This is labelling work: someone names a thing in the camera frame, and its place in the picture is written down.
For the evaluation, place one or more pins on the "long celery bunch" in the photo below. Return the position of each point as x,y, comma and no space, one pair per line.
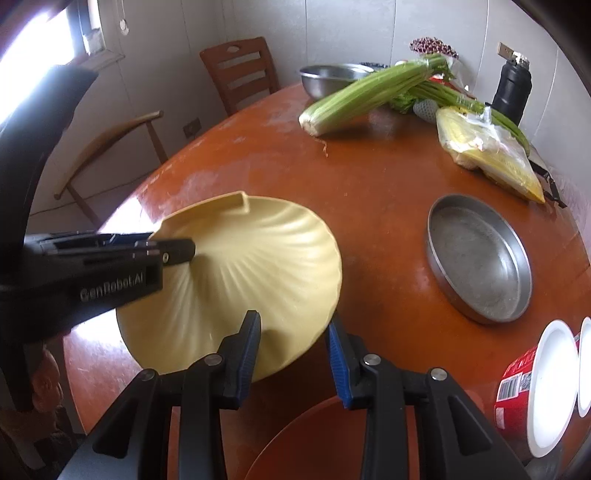
375,90

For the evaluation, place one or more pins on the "white red noodle bowl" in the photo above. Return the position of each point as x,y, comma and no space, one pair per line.
537,393

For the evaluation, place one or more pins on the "white foam fruit net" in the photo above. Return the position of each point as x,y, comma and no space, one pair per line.
426,110

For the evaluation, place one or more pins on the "red white patterned bag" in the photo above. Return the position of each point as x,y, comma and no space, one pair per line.
432,45

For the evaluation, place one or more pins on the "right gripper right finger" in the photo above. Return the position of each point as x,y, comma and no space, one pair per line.
455,439

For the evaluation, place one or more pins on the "steel round pan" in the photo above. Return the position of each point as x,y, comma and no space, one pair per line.
478,260

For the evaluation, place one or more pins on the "yellow shell-shaped plate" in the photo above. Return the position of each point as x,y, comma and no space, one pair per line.
251,253

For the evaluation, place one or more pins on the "steel mixing bowl far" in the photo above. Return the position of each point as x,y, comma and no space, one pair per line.
320,81

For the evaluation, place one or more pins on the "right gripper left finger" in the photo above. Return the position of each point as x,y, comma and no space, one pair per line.
131,439

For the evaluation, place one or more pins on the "wall power socket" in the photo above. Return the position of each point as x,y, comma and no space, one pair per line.
192,129

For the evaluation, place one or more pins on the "brown wooden slat chair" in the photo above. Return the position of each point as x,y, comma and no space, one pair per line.
239,70

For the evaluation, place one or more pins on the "yellow noodles plastic bag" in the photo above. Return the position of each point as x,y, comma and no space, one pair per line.
479,141

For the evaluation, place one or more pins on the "orange plastic plate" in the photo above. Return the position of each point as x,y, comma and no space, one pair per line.
325,442

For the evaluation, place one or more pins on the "black thermos flask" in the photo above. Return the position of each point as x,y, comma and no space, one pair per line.
515,84

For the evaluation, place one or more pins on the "black folding clamp tool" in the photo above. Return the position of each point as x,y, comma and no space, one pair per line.
553,194

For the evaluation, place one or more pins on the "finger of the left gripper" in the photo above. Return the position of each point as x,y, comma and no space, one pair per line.
173,251

